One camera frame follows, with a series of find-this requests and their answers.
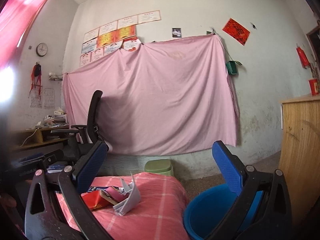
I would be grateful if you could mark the white paper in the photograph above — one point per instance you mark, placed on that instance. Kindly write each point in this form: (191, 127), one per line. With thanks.
(132, 200)

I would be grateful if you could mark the blue cardboard box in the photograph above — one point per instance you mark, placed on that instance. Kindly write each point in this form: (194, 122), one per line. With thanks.
(57, 167)

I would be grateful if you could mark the wooden desk shelf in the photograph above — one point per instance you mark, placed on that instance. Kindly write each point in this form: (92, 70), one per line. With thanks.
(34, 138)

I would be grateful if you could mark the red hanging lantern ornament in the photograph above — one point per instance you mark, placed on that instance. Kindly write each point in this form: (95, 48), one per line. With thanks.
(302, 56)

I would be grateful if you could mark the red paper packet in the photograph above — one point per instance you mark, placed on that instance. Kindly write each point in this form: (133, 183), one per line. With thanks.
(94, 200)

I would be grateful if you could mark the black office chair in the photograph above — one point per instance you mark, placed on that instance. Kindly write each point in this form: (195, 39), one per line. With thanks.
(81, 138)

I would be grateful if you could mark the award certificates on wall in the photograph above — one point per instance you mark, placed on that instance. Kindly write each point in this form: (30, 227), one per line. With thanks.
(108, 37)

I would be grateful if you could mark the green plastic stool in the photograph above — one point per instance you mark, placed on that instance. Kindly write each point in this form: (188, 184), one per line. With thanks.
(160, 166)

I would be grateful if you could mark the pink checked table cloth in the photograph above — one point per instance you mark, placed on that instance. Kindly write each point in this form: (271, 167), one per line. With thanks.
(158, 215)

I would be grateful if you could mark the green wall basket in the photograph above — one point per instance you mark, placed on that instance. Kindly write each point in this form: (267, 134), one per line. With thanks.
(232, 67)

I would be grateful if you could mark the red diamond paper poster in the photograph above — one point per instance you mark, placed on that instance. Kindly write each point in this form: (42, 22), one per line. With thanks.
(236, 31)

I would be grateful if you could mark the pink window curtain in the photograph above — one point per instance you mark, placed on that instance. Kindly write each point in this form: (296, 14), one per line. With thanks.
(16, 16)

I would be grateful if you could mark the red hanging tassel ornament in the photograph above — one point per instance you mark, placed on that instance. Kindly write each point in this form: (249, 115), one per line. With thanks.
(36, 75)

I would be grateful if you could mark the wooden cabinet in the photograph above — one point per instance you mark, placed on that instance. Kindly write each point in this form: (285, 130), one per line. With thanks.
(299, 159)

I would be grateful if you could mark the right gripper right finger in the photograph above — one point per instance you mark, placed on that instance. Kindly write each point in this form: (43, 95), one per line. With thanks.
(262, 209)

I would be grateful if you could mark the pink hanging bed sheet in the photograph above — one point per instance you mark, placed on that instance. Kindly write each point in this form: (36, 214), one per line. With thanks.
(165, 98)

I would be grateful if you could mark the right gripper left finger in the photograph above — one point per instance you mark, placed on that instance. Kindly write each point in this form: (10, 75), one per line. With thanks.
(44, 218)

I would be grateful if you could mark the stack of books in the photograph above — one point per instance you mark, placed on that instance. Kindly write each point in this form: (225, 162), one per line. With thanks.
(58, 119)

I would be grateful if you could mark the small wall photo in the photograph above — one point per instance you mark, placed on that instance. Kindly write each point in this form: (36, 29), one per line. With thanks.
(176, 33)

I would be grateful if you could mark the person's left hand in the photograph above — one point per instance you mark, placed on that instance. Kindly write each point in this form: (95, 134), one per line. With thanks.
(7, 201)

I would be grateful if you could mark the round wall clock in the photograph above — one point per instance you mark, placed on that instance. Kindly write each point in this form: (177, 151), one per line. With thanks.
(42, 49)

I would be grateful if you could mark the blue plastic trash bin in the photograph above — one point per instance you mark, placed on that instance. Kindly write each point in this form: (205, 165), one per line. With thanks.
(205, 212)

